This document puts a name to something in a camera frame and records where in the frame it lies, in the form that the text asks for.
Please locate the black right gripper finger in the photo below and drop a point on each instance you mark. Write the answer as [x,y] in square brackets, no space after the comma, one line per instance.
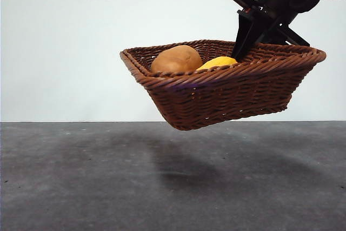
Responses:
[262,32]
[242,36]

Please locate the yellow corn cob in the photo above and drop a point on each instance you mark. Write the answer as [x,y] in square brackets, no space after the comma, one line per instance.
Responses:
[219,62]

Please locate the brown woven wicker basket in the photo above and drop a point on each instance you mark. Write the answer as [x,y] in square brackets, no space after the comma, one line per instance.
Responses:
[221,98]

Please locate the brown potato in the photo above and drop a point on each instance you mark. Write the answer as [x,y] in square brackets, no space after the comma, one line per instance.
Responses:
[175,59]

